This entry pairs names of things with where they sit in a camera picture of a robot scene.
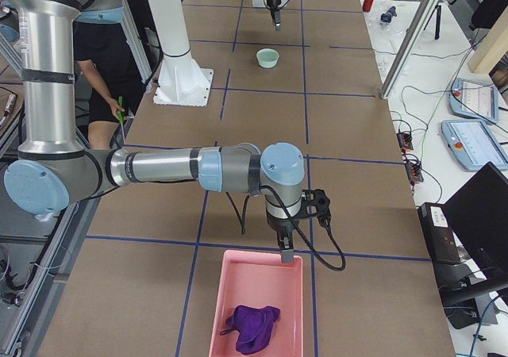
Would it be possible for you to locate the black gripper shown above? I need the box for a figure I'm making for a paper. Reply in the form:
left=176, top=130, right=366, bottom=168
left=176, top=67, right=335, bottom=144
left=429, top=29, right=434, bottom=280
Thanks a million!
left=265, top=0, right=282, bottom=31
left=267, top=216, right=294, bottom=263

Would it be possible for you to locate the mint green bowl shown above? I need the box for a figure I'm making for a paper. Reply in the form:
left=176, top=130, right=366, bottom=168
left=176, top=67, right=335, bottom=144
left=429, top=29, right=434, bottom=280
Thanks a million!
left=256, top=48, right=279, bottom=69

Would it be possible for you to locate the purple microfiber cloth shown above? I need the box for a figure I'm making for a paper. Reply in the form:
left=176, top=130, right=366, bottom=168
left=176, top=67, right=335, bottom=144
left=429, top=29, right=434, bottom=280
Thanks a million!
left=220, top=305, right=280, bottom=355

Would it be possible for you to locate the black computer box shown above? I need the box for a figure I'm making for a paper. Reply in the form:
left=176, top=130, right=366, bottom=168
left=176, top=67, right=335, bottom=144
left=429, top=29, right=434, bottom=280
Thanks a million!
left=418, top=202, right=461, bottom=265

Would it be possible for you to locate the pink plastic bin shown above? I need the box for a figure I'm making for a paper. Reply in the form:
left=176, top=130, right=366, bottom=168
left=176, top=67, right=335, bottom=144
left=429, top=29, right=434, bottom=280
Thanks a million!
left=209, top=250, right=304, bottom=356

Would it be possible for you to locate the folded dark blue umbrella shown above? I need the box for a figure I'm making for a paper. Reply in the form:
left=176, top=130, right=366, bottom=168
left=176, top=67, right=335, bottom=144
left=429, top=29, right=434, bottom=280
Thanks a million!
left=380, top=6, right=397, bottom=25

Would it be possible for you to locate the person in black clothes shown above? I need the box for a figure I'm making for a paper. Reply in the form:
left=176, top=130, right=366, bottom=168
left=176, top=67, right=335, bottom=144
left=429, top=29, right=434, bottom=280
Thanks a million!
left=73, top=22, right=146, bottom=150

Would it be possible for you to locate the black monitor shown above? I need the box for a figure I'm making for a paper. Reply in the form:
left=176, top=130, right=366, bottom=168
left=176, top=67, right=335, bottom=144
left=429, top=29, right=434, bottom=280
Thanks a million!
left=443, top=162, right=507, bottom=274

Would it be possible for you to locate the far teach pendant tablet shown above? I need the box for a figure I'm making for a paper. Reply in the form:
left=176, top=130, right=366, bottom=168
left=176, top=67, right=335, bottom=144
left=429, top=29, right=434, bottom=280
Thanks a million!
left=449, top=79, right=499, bottom=125

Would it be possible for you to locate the teach pendant tablet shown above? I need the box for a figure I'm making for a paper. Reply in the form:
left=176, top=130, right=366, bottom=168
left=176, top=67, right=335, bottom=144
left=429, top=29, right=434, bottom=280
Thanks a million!
left=449, top=79, right=499, bottom=125
left=441, top=119, right=507, bottom=171

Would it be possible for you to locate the near teach pendant tablet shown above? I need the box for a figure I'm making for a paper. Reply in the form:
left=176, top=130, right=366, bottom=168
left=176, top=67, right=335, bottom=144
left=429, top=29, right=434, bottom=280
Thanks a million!
left=441, top=119, right=507, bottom=171

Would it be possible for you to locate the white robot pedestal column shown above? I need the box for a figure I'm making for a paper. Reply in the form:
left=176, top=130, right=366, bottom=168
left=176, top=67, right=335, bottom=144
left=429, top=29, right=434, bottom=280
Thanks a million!
left=148, top=0, right=214, bottom=107

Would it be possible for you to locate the aluminium frame post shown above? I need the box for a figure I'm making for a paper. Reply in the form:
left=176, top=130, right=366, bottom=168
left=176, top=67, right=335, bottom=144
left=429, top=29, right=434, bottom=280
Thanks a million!
left=380, top=0, right=439, bottom=99

